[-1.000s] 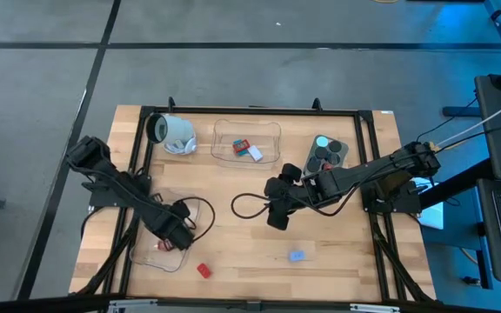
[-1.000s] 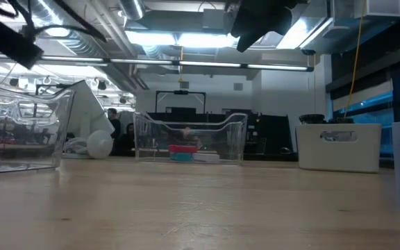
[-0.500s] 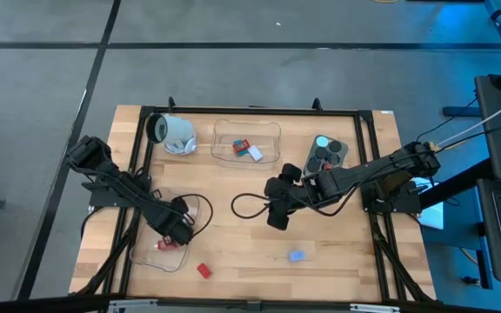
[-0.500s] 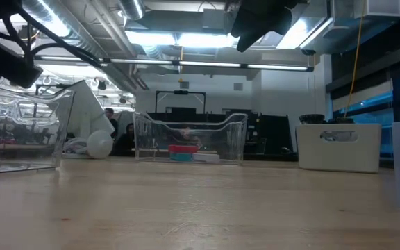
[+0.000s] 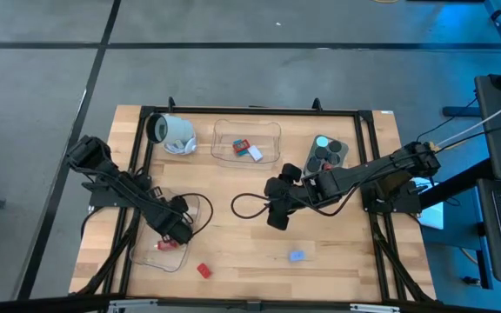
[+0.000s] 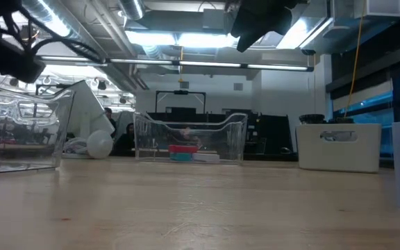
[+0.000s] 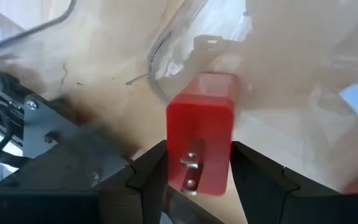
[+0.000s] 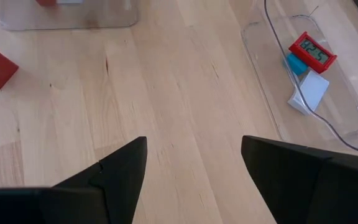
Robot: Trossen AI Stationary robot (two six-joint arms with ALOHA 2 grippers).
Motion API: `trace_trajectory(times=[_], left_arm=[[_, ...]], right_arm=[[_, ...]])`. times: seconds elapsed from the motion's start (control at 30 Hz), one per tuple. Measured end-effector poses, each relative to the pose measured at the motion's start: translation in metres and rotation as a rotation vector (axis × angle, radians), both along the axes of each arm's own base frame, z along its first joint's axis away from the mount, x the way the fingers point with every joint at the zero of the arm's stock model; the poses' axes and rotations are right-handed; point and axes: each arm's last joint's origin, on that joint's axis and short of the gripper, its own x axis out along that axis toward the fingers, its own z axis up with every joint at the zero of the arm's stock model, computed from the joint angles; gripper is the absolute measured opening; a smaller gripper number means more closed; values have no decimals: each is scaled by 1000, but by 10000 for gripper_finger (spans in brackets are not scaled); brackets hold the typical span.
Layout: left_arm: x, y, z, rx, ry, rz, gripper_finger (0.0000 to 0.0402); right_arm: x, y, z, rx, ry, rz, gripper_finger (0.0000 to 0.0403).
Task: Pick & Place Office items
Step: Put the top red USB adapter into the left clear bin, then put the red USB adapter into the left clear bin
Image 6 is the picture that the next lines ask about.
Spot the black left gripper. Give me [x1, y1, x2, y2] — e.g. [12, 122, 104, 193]
[0, 31, 47, 84]

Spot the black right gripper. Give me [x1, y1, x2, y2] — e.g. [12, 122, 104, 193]
[226, 0, 308, 53]

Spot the small white box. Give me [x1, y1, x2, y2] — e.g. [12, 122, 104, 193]
[192, 153, 221, 164]

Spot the grey ceiling box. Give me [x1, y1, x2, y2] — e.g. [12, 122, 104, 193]
[202, 8, 226, 31]

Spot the long ceiling light bar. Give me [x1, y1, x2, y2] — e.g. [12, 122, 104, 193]
[38, 54, 315, 72]

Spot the clear plastic bin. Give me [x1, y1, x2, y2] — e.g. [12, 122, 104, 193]
[133, 111, 249, 165]
[0, 83, 76, 176]

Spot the black cabinet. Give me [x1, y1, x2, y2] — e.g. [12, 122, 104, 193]
[248, 113, 294, 163]

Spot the person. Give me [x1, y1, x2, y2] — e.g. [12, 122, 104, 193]
[103, 106, 118, 135]
[110, 122, 138, 157]

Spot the teal flat item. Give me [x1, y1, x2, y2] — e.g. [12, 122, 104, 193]
[169, 152, 193, 163]

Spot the white plastic bin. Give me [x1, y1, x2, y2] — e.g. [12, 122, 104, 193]
[295, 123, 383, 174]

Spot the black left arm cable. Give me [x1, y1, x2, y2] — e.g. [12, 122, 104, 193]
[0, 6, 102, 63]

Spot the black frame stand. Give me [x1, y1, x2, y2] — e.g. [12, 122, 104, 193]
[155, 90, 207, 114]

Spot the round silver duct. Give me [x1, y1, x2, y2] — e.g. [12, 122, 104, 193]
[117, 0, 146, 21]

